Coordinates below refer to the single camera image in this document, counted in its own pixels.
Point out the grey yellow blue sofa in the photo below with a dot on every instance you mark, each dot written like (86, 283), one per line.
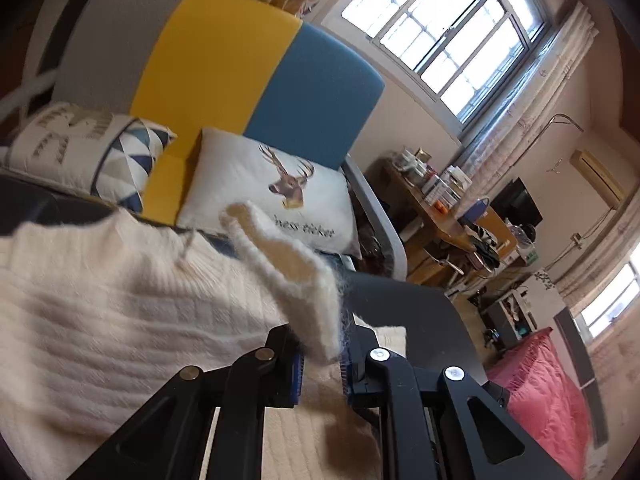
(225, 60)

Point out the cream knitted sweater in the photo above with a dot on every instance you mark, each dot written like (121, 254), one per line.
(125, 300)

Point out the beige air conditioner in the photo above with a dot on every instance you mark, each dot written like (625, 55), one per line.
(595, 175)

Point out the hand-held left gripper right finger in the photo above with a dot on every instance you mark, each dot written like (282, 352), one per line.
(346, 375)

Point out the cat print pillow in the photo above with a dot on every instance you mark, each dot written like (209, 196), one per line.
(60, 145)

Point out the black monitor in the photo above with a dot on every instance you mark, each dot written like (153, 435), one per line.
(517, 202)

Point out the wooden desk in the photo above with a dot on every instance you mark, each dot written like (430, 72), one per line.
(435, 225)

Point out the pale sheer curtain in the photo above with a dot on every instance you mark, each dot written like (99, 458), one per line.
(540, 75)

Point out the pink blanket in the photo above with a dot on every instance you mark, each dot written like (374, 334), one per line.
(540, 395)

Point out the cluster of small desk containers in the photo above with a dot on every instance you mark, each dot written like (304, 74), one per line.
(430, 175)

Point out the small window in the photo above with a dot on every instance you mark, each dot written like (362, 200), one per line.
(607, 305)

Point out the blue chair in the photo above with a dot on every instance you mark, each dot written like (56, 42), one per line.
(472, 210)

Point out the large barred window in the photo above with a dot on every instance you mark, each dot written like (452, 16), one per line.
(450, 20)

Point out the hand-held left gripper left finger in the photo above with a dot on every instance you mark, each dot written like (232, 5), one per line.
(298, 375)

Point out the deer print pillow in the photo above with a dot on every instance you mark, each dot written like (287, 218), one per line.
(235, 180)

